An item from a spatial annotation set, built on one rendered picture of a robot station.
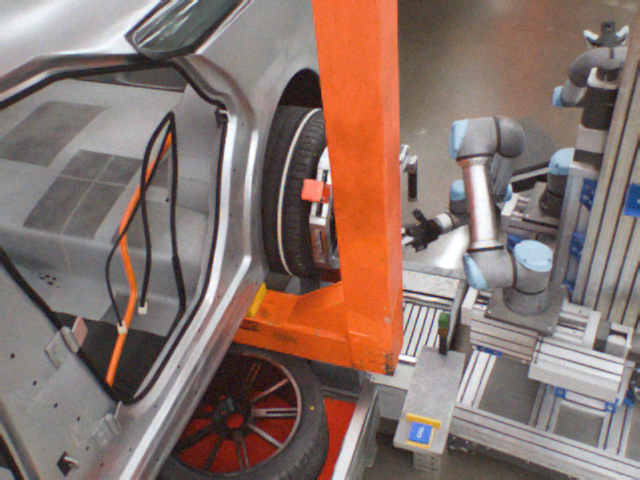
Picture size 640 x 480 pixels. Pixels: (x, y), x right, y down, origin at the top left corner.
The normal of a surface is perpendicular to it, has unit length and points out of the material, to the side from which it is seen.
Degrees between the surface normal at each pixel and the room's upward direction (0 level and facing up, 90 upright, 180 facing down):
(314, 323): 90
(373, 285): 90
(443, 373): 0
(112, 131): 2
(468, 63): 0
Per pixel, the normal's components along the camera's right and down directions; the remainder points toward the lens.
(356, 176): -0.33, 0.68
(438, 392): -0.10, -0.72
